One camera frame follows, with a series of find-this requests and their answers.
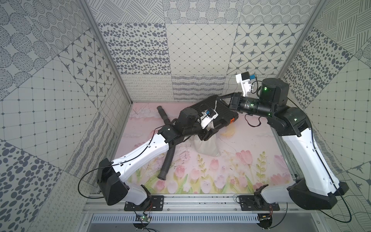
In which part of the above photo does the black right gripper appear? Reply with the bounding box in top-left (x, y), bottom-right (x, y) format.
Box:
top-left (216, 92), bottom-right (275, 119)

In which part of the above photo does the beige cloth soil bag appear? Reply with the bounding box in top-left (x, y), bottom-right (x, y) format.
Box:
top-left (192, 134), bottom-right (220, 157)

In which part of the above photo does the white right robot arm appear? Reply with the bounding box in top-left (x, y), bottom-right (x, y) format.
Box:
top-left (229, 73), bottom-right (349, 210)

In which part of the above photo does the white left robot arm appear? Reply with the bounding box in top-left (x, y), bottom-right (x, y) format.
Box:
top-left (97, 107), bottom-right (218, 207)

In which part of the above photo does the black plastic tool case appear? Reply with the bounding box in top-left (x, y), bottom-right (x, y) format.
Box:
top-left (191, 95), bottom-right (239, 130)

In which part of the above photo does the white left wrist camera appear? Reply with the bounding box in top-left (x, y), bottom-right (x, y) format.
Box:
top-left (201, 108), bottom-right (218, 129)

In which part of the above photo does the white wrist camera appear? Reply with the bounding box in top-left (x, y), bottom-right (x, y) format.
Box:
top-left (235, 72), bottom-right (256, 97)
top-left (201, 108), bottom-right (218, 129)

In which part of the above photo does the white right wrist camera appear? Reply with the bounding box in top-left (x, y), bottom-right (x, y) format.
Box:
top-left (235, 72), bottom-right (256, 97)

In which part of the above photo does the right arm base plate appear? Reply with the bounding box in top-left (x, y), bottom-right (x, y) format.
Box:
top-left (236, 195), bottom-right (280, 211)

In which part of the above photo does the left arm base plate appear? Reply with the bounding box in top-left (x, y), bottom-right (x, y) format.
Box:
top-left (124, 195), bottom-right (164, 212)

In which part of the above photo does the aluminium mounting rail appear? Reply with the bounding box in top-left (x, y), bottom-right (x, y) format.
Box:
top-left (82, 193), bottom-right (319, 215)

